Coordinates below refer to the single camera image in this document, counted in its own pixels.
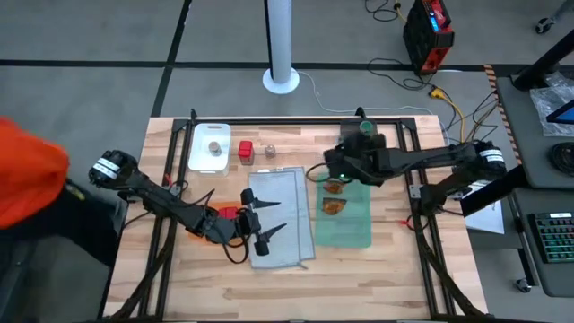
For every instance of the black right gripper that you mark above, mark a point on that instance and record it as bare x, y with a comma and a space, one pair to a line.
359, 157

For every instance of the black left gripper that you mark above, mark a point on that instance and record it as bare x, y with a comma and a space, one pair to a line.
249, 224

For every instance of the red-lid spice jar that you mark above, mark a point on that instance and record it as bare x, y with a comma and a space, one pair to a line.
228, 213

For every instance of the green-lid spice jar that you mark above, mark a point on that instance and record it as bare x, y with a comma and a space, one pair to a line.
367, 127

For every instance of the orange brown spice packet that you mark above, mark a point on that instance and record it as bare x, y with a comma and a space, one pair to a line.
334, 187

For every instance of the brown food pieces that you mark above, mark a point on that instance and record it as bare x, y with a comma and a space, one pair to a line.
334, 206

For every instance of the cork-stoppered glass spice jar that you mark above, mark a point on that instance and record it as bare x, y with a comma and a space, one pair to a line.
270, 151
214, 148

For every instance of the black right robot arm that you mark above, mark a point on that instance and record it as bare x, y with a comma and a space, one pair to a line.
430, 157

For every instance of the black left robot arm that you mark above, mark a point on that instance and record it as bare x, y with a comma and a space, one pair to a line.
152, 197

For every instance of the grey waffle dish cloth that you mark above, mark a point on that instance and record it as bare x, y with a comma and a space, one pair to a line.
278, 224

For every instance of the grey plastic bin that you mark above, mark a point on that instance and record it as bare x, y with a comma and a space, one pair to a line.
347, 128

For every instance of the orange translucent plastic bin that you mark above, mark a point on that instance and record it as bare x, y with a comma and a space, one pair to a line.
215, 205

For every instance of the green translucent mat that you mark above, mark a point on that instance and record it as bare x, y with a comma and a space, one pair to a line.
345, 229

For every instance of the red cube block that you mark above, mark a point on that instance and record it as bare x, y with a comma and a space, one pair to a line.
246, 148

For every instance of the white plastic bin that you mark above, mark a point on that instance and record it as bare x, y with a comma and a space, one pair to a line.
199, 157

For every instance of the red and black toolbox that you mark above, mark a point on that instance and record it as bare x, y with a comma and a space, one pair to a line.
423, 40

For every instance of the white pole with round base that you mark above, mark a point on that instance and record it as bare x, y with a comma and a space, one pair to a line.
280, 36

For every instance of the white paper sheet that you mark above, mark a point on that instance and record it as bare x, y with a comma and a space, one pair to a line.
489, 222

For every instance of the grey desk with striped edge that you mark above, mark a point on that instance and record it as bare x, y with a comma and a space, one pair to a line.
515, 134

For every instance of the clear plastic bag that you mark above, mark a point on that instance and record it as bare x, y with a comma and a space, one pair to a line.
545, 105

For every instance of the black caster wheel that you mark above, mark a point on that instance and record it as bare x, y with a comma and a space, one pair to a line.
522, 285

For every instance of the blue screen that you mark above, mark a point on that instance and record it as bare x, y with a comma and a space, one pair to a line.
565, 114

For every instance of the backlit black keyboard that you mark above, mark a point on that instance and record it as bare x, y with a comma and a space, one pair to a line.
556, 238

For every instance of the person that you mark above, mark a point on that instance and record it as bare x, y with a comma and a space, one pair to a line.
27, 170

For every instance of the grey desk with keyboard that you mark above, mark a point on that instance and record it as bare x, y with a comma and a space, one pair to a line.
560, 278

